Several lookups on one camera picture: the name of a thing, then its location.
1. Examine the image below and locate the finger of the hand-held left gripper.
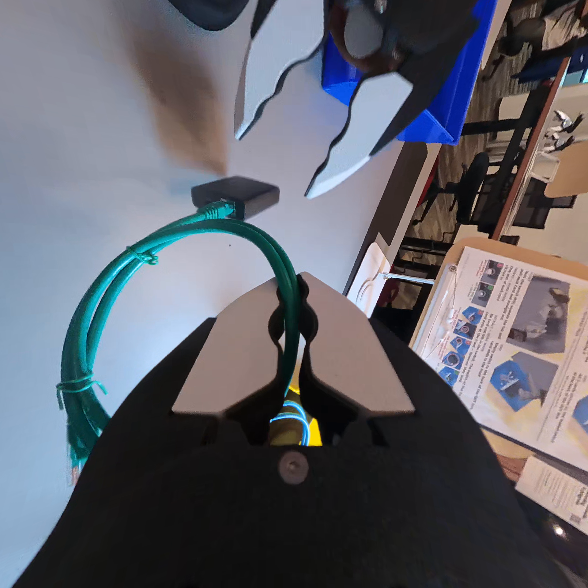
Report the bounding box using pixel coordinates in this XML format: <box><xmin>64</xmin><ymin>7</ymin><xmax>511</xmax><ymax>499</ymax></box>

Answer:
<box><xmin>304</xmin><ymin>72</ymin><xmax>414</xmax><ymax>199</ymax></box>
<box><xmin>233</xmin><ymin>0</ymin><xmax>325</xmax><ymax>141</ymax></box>

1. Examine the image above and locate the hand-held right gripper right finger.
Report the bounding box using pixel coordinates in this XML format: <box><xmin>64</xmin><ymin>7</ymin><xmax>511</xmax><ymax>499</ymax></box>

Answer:
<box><xmin>299</xmin><ymin>271</ymin><xmax>417</xmax><ymax>444</ymax></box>

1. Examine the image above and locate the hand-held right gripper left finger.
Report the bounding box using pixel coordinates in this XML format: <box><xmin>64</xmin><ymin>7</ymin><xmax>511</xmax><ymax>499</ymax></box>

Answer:
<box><xmin>171</xmin><ymin>277</ymin><xmax>287</xmax><ymax>444</ymax></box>

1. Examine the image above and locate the green ethernet cable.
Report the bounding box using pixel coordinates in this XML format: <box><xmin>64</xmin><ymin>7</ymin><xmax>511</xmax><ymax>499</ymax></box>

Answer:
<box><xmin>56</xmin><ymin>202</ymin><xmax>306</xmax><ymax>488</ymax></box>

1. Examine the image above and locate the blue plastic bin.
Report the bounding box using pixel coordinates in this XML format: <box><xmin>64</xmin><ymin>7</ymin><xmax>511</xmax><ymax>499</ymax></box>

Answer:
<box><xmin>322</xmin><ymin>0</ymin><xmax>499</xmax><ymax>147</ymax></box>

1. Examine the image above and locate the yellow plastic bin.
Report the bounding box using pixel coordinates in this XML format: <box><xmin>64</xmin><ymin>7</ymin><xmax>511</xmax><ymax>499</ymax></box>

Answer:
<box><xmin>270</xmin><ymin>386</ymin><xmax>323</xmax><ymax>447</ymax></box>

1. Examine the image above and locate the blue ethernet cable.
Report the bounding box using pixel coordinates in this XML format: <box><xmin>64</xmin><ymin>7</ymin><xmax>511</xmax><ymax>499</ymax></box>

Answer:
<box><xmin>270</xmin><ymin>401</ymin><xmax>312</xmax><ymax>446</ymax></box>

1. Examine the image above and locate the black ethernet adapter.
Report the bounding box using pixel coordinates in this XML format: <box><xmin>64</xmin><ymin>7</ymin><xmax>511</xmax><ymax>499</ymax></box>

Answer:
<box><xmin>190</xmin><ymin>176</ymin><xmax>281</xmax><ymax>222</ymax></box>

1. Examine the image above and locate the white table plate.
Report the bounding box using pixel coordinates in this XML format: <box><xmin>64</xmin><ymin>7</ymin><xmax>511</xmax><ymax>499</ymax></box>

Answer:
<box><xmin>347</xmin><ymin>242</ymin><xmax>391</xmax><ymax>319</ymax></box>

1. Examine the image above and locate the white metal rod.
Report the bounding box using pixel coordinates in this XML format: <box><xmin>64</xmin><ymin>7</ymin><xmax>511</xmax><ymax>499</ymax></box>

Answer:
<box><xmin>380</xmin><ymin>272</ymin><xmax>435</xmax><ymax>286</ymax></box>

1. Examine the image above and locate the black office chair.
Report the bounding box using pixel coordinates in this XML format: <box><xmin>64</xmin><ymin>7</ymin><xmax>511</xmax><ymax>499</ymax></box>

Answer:
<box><xmin>411</xmin><ymin>152</ymin><xmax>491</xmax><ymax>242</ymax></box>

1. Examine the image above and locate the brown wooden desk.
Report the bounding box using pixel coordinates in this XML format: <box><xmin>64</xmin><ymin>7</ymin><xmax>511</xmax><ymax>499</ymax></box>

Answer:
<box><xmin>491</xmin><ymin>57</ymin><xmax>571</xmax><ymax>240</ymax></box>

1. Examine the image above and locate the black and white device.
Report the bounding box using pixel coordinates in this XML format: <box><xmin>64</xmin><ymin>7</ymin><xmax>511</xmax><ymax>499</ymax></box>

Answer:
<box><xmin>544</xmin><ymin>109</ymin><xmax>586</xmax><ymax>154</ymax></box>

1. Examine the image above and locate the printed instruction sheet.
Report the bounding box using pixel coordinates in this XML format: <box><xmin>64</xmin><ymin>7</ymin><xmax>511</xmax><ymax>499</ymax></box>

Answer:
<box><xmin>420</xmin><ymin>246</ymin><xmax>588</xmax><ymax>474</ymax></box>

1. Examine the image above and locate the small printed paper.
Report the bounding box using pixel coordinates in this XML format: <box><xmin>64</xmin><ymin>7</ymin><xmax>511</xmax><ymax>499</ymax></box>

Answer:
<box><xmin>514</xmin><ymin>455</ymin><xmax>588</xmax><ymax>537</ymax></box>

